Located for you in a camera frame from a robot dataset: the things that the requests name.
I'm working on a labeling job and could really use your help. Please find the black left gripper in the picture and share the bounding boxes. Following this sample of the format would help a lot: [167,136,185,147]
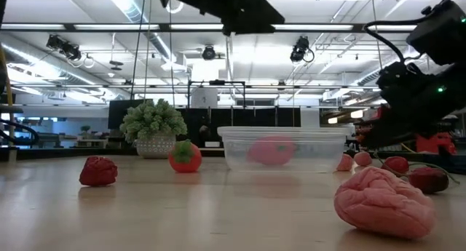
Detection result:
[136,0,285,36]

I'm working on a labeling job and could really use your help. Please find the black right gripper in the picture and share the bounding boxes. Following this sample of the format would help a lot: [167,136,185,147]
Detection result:
[358,60,466,150]

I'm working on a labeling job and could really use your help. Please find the red cherry toy with stem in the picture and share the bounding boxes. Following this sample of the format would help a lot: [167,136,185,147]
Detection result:
[381,156,460,185]

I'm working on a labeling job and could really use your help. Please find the small pink fruit toy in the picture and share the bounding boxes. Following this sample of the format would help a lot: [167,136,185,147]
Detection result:
[336,153,355,172]
[353,151,374,167]

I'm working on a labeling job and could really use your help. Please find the round veined cabbage toy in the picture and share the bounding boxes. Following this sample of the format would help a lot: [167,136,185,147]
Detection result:
[333,166,437,240]

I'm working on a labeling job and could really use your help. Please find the red strawberry toy green top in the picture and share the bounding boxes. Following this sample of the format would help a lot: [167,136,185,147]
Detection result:
[167,139,203,174]

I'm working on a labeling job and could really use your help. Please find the dark red wrinkled fruit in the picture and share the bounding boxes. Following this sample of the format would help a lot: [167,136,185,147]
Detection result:
[79,156,119,187]

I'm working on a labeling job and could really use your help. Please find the clear plastic tupperware container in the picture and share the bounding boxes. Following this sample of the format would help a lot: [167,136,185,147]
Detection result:
[217,126,350,173]

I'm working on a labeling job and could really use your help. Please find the red tool cabinet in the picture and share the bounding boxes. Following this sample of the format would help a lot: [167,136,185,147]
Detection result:
[416,131,458,156]

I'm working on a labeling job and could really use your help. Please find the dark cherry toy with stem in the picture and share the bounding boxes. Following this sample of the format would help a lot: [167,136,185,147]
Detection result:
[374,153,450,194]

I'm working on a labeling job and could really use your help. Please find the round black ceiling spotlight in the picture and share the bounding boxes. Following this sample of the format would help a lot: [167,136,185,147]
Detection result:
[201,44,217,62]

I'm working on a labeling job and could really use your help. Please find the white box unit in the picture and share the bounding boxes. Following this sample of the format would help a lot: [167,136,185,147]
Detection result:
[190,87,219,109]

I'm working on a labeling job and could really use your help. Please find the black divider panels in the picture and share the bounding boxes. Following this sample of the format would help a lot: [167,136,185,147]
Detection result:
[176,105,302,148]

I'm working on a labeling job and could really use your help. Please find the round red tomato toy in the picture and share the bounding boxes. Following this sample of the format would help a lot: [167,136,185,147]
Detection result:
[247,135,296,167]

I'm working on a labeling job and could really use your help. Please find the green plant in patterned pot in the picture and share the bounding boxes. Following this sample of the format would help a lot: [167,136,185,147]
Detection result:
[119,98,189,160]

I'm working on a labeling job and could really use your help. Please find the black monitor screen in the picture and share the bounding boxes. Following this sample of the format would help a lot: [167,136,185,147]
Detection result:
[108,98,154,131]

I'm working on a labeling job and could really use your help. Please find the black ceiling camera with cable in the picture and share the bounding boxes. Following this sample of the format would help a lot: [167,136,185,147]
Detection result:
[289,36,315,64]

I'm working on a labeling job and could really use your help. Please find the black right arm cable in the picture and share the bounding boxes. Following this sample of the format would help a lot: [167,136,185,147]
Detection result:
[363,17,427,67]

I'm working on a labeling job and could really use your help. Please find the thin hanging yellow cable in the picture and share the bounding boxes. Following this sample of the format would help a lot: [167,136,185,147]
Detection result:
[370,0,384,71]

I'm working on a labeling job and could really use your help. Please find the black hanging cable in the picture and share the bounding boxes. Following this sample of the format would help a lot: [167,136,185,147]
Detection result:
[130,0,146,101]

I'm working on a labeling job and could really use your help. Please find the black ceiling camera cluster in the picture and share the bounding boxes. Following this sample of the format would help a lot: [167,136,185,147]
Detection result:
[45,33,83,62]

